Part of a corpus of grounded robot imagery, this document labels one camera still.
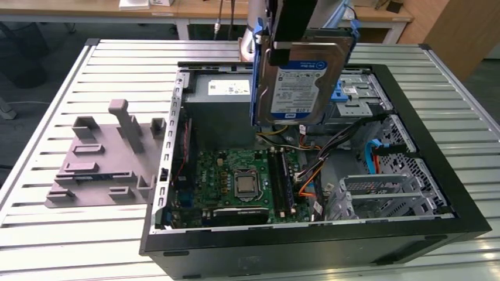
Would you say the hard disk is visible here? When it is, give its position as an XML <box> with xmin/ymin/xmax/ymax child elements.
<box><xmin>249</xmin><ymin>17</ymin><xmax>358</xmax><ymax>126</ymax></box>

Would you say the metal disk bay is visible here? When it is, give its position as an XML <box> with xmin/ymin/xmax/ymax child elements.
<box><xmin>327</xmin><ymin>172</ymin><xmax>446</xmax><ymax>222</ymax></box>

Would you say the blue drive cage latch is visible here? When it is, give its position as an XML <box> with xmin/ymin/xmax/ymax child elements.
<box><xmin>329</xmin><ymin>78</ymin><xmax>351</xmax><ymax>103</ymax></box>

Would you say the metal optical drive cage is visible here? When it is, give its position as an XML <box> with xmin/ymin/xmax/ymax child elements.
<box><xmin>321</xmin><ymin>70</ymin><xmax>393</xmax><ymax>137</ymax></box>

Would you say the grey power supply unit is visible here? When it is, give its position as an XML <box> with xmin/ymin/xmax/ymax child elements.
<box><xmin>182</xmin><ymin>73</ymin><xmax>258</xmax><ymax>150</ymax></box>

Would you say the white box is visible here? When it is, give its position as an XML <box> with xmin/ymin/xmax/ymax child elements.
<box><xmin>117</xmin><ymin>0</ymin><xmax>151</xmax><ymax>11</ymax></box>

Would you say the wooden cabinet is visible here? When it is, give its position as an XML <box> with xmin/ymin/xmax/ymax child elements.
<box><xmin>399</xmin><ymin>0</ymin><xmax>500</xmax><ymax>83</ymax></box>

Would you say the wooden desk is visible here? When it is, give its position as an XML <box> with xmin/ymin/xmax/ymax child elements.
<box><xmin>0</xmin><ymin>0</ymin><xmax>414</xmax><ymax>44</ymax></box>

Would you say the green motherboard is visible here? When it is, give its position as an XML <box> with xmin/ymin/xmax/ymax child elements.
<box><xmin>170</xmin><ymin>148</ymin><xmax>313</xmax><ymax>228</ymax></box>

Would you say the installed RAM stick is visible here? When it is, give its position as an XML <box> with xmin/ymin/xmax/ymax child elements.
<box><xmin>281</xmin><ymin>150</ymin><xmax>298</xmax><ymax>216</ymax></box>

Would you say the silver CPU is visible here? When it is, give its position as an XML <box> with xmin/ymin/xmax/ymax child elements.
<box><xmin>235</xmin><ymin>174</ymin><xmax>257</xmax><ymax>194</ymax></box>

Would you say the CPU socket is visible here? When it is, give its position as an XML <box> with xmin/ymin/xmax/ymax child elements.
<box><xmin>229</xmin><ymin>167</ymin><xmax>262</xmax><ymax>203</ymax></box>

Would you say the grey parts rack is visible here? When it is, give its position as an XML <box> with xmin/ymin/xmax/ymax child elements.
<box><xmin>43</xmin><ymin>98</ymin><xmax>166</xmax><ymax>208</ymax></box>

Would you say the black graphics card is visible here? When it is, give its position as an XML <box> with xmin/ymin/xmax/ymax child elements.
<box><xmin>210</xmin><ymin>206</ymin><xmax>270</xmax><ymax>226</ymax></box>

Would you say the black PC case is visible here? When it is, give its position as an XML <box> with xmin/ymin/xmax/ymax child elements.
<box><xmin>138</xmin><ymin>60</ymin><xmax>491</xmax><ymax>279</ymax></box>

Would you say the yellow wire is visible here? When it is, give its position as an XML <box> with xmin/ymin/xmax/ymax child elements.
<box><xmin>255</xmin><ymin>125</ymin><xmax>290</xmax><ymax>137</ymax></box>

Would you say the black cable bundle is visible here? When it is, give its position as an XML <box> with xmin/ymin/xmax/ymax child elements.
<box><xmin>298</xmin><ymin>114</ymin><xmax>391</xmax><ymax>181</ymax></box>

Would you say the blue data wire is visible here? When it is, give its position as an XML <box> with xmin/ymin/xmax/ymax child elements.
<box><xmin>365</xmin><ymin>139</ymin><xmax>391</xmax><ymax>175</ymax></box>

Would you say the black power wire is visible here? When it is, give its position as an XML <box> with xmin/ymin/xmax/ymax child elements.
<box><xmin>379</xmin><ymin>145</ymin><xmax>421</xmax><ymax>157</ymax></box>

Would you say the orange flat wire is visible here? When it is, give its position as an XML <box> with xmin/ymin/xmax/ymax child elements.
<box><xmin>298</xmin><ymin>180</ymin><xmax>317</xmax><ymax>200</ymax></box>

